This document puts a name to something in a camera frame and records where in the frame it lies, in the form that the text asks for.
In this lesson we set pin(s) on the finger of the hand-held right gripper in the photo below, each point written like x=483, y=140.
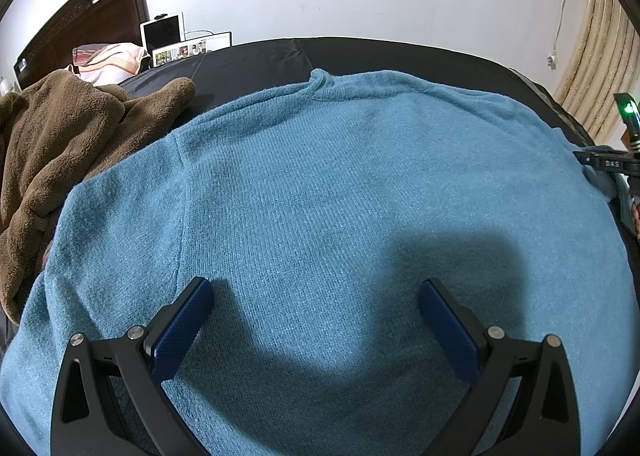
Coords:
x=585, y=158

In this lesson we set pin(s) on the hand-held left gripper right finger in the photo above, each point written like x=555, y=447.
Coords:
x=452, y=331

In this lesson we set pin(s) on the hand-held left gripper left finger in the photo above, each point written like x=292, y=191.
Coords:
x=180, y=331

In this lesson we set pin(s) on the blue knit sweater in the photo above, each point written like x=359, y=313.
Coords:
x=325, y=186

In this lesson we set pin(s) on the person's right hand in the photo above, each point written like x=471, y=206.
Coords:
x=636, y=216

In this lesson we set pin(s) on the beige curtain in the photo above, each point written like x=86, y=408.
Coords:
x=600, y=51

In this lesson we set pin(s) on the brown fleece garment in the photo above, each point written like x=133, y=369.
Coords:
x=60, y=146

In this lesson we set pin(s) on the pink white bedding pile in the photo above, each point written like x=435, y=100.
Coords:
x=110, y=61

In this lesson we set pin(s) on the photo print calendar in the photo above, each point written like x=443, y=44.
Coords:
x=192, y=48

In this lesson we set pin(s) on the black bed sheet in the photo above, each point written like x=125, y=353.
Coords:
x=280, y=61

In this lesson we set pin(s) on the white tablet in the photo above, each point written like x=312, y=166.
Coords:
x=162, y=31

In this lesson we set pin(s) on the dark wooden headboard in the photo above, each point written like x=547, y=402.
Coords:
x=85, y=11

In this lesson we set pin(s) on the white wall socket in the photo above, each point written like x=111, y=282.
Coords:
x=552, y=60

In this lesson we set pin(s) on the white wall switch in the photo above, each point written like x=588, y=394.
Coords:
x=6, y=87

